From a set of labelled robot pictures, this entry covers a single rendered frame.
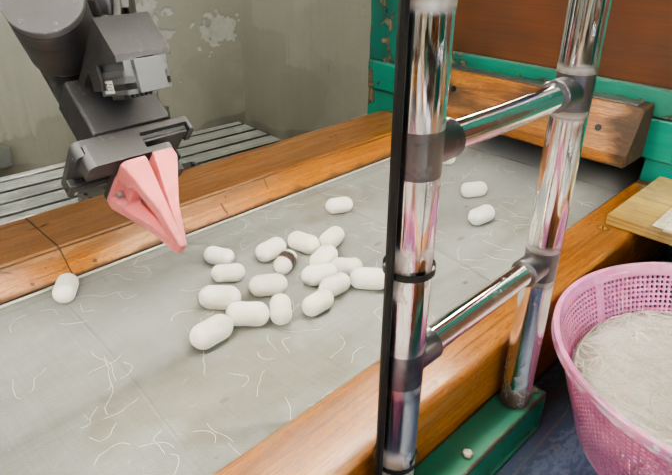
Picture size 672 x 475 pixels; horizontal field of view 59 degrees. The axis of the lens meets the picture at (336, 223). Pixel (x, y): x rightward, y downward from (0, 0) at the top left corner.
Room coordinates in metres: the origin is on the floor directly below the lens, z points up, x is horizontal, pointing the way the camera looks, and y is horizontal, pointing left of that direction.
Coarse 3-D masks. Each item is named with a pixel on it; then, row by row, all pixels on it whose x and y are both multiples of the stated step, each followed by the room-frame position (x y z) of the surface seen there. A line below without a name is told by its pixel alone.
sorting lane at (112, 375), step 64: (320, 192) 0.69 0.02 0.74; (384, 192) 0.69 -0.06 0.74; (448, 192) 0.69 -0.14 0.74; (512, 192) 0.70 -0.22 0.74; (576, 192) 0.70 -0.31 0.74; (192, 256) 0.53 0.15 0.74; (448, 256) 0.53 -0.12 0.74; (512, 256) 0.53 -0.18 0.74; (0, 320) 0.42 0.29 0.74; (64, 320) 0.42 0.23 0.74; (128, 320) 0.42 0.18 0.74; (192, 320) 0.42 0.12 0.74; (320, 320) 0.42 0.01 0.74; (0, 384) 0.34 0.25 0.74; (64, 384) 0.34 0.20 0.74; (128, 384) 0.34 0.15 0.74; (192, 384) 0.34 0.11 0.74; (256, 384) 0.34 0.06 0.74; (320, 384) 0.34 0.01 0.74; (0, 448) 0.28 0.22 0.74; (64, 448) 0.28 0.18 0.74; (128, 448) 0.28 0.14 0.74; (192, 448) 0.28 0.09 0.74
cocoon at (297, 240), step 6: (294, 234) 0.54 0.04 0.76; (300, 234) 0.54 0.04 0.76; (306, 234) 0.54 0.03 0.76; (288, 240) 0.54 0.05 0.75; (294, 240) 0.54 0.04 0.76; (300, 240) 0.53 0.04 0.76; (306, 240) 0.53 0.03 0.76; (312, 240) 0.53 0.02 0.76; (318, 240) 0.54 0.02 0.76; (294, 246) 0.54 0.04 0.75; (300, 246) 0.53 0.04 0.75; (306, 246) 0.53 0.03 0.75; (312, 246) 0.53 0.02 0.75; (318, 246) 0.53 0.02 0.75; (306, 252) 0.53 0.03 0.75; (312, 252) 0.53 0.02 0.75
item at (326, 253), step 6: (324, 246) 0.52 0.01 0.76; (330, 246) 0.52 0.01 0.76; (318, 252) 0.50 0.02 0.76; (324, 252) 0.50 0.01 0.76; (330, 252) 0.51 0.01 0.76; (336, 252) 0.51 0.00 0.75; (312, 258) 0.50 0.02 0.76; (318, 258) 0.50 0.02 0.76; (324, 258) 0.50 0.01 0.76; (330, 258) 0.50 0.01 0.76; (312, 264) 0.50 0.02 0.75
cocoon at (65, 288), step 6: (60, 276) 0.46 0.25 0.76; (66, 276) 0.46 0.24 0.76; (72, 276) 0.46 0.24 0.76; (60, 282) 0.45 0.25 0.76; (66, 282) 0.45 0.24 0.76; (72, 282) 0.45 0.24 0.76; (78, 282) 0.46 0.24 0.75; (54, 288) 0.44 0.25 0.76; (60, 288) 0.44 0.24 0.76; (66, 288) 0.44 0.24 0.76; (72, 288) 0.45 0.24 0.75; (54, 294) 0.44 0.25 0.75; (60, 294) 0.44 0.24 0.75; (66, 294) 0.44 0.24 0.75; (72, 294) 0.44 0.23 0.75; (60, 300) 0.44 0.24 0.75; (66, 300) 0.44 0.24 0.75
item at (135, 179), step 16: (128, 160) 0.43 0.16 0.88; (144, 160) 0.44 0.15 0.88; (112, 176) 0.44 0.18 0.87; (128, 176) 0.43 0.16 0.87; (144, 176) 0.43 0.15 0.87; (112, 192) 0.45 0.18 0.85; (128, 192) 0.45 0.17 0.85; (144, 192) 0.42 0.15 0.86; (160, 192) 0.43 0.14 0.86; (112, 208) 0.45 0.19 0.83; (128, 208) 0.45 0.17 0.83; (144, 208) 0.45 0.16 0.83; (160, 208) 0.42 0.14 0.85; (144, 224) 0.44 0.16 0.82; (160, 224) 0.44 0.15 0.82; (176, 240) 0.42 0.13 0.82
